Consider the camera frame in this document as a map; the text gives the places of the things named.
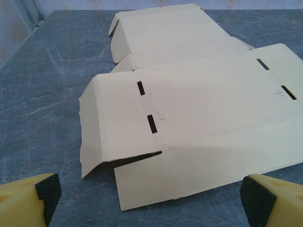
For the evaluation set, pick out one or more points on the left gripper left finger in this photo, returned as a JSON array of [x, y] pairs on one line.
[[21, 201]]

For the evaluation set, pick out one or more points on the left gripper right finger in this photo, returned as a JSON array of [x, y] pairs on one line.
[[279, 203]]

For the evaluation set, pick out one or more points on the aluminium frame post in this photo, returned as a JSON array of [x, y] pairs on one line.
[[33, 9]]

